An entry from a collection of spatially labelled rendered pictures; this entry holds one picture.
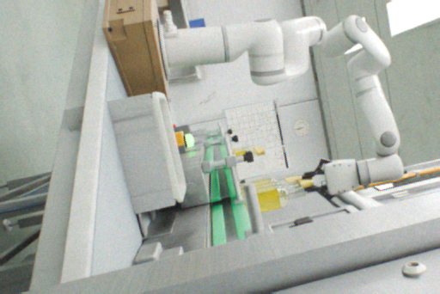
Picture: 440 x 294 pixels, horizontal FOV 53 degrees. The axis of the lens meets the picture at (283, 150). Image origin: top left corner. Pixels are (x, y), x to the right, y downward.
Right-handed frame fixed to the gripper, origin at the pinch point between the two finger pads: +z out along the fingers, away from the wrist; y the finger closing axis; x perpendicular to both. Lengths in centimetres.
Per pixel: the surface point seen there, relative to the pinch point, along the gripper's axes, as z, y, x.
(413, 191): -35.8, -16.6, -28.4
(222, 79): 145, 64, -554
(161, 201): 25, 13, 53
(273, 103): 73, 10, -571
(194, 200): 25.7, 7.8, 33.7
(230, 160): 15.6, 15.6, 31.3
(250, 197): -1, 20, 93
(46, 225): 35, 17, 74
